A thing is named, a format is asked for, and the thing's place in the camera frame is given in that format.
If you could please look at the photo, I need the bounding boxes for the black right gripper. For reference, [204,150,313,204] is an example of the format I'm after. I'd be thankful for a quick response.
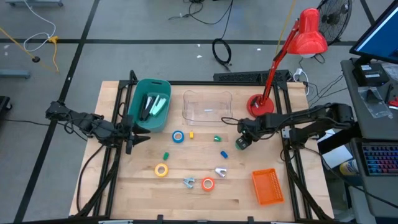
[235,115,265,151]

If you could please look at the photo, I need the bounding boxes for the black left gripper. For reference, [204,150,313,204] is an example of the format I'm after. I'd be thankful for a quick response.
[118,114,151,156]

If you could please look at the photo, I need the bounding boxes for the black stapler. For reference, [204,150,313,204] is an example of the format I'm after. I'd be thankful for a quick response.
[139,95,155,122]

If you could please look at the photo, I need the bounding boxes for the mint green stapler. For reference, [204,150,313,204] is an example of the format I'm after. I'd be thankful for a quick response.
[149,94,168,118]

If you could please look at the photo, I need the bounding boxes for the teal plastic bin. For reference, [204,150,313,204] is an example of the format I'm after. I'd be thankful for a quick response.
[127,78,172,133]

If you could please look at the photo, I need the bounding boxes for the orange tape roll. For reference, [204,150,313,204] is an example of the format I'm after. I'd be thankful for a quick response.
[201,177,216,192]

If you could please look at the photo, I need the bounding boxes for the clear plastic bin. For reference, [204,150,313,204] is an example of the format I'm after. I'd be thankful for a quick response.
[182,90,233,127]

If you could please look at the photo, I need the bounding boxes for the orange mesh basket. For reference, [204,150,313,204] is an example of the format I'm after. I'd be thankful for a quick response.
[251,168,285,206]

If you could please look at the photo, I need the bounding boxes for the black keyboard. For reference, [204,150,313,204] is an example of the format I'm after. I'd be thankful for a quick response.
[213,70,292,84]

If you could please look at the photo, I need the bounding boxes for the white power adapter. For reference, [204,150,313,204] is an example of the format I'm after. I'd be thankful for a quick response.
[294,68,310,96]

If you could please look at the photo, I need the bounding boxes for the white paper sheet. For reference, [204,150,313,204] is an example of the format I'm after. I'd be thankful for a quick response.
[322,144,354,169]

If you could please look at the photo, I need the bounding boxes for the yellow bottle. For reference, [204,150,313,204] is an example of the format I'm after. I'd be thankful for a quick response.
[339,159,360,177]

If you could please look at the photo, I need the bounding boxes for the grey side desk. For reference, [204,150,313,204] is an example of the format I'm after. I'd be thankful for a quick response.
[340,57,398,141]

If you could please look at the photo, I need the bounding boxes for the red desk lamp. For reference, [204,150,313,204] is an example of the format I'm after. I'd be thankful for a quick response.
[247,7,329,118]

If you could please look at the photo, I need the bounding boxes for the clear plastic bag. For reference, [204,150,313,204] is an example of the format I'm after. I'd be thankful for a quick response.
[357,86,393,119]

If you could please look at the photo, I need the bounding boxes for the backlit colourful keyboard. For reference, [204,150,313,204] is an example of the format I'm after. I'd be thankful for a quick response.
[362,144,398,177]

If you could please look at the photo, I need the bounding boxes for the black chair base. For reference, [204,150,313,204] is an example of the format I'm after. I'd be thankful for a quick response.
[0,95,12,113]

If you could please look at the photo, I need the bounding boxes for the grey desk foot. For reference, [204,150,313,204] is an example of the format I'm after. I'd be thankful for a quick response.
[0,68,31,79]
[5,0,64,7]

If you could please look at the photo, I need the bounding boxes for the black mini computer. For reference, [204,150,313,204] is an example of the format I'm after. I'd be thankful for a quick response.
[352,63,389,87]

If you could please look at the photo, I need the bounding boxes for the black floor fan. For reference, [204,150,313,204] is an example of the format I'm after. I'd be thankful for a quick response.
[317,0,354,46]

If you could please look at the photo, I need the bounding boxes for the desk monitor blue screen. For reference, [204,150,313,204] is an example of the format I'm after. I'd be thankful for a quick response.
[349,1,398,65]

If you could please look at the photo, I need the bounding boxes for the coiled black cable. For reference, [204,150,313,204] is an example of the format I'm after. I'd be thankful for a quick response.
[212,38,233,66]

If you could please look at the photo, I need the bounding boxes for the yellow plug cable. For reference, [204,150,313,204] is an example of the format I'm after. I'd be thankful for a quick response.
[48,35,60,74]

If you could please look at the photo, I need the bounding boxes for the white floor cable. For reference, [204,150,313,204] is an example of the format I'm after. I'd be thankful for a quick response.
[23,0,57,52]

